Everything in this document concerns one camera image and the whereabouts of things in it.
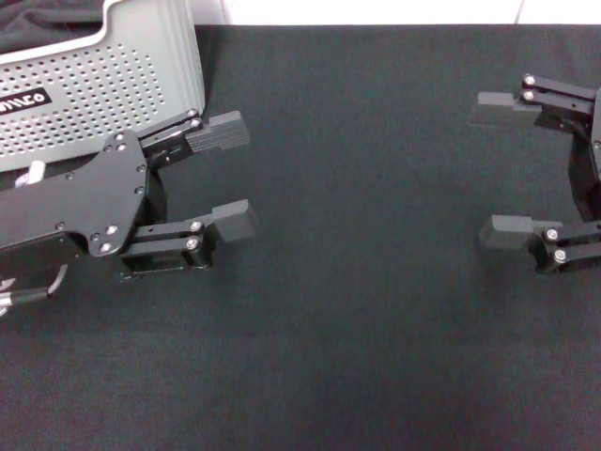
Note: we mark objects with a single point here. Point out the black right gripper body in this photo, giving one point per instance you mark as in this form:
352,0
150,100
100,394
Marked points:
587,178

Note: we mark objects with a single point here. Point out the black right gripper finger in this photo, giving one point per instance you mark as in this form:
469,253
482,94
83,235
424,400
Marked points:
497,110
509,232

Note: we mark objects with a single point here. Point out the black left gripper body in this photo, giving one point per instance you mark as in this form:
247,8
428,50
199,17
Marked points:
80,206

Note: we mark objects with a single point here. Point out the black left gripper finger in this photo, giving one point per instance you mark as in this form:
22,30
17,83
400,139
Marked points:
235,221
220,134

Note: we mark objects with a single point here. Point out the grey perforated storage box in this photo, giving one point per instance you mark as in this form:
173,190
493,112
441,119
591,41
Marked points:
117,80

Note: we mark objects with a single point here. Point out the dark crumpled cloth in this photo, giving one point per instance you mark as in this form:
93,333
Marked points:
42,21

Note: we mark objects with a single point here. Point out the black tablecloth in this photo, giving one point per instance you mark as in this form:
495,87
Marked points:
338,291

